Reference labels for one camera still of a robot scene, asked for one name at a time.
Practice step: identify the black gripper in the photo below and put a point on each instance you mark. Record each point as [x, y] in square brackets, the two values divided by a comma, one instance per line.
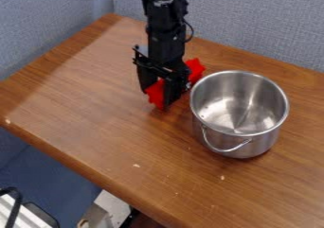
[159, 58]

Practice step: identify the red plastic block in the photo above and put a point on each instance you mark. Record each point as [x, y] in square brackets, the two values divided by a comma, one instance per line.
[167, 90]

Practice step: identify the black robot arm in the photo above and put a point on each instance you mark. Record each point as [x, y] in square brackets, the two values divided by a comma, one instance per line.
[166, 13]

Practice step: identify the white ribbed object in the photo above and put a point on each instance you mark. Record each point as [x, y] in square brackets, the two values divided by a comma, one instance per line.
[31, 216]

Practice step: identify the white box under table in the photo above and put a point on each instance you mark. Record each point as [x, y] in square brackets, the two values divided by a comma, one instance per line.
[107, 212]

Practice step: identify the metal pot with handle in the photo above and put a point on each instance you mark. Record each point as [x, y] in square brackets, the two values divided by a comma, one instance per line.
[240, 109]

